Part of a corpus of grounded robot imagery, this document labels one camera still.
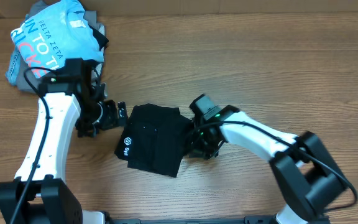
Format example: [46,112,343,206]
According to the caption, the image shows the black t-shirt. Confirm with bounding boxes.
[114,104,192,177]

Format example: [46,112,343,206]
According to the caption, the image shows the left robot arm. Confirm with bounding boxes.
[0,58,128,223]

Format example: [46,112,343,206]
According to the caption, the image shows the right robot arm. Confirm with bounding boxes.
[186,94,349,223]

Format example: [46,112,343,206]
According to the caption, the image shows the grey folded garment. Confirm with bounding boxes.
[15,1,105,93]

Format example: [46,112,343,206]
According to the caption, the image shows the black folded garment in pile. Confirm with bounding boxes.
[90,26,109,50]

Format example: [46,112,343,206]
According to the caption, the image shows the light blue printed t-shirt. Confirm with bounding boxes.
[11,0,104,78]

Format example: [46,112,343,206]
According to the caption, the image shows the blue denim garment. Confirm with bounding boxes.
[5,47,22,86]

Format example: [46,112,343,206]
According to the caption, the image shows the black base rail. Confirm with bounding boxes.
[109,215,277,224]

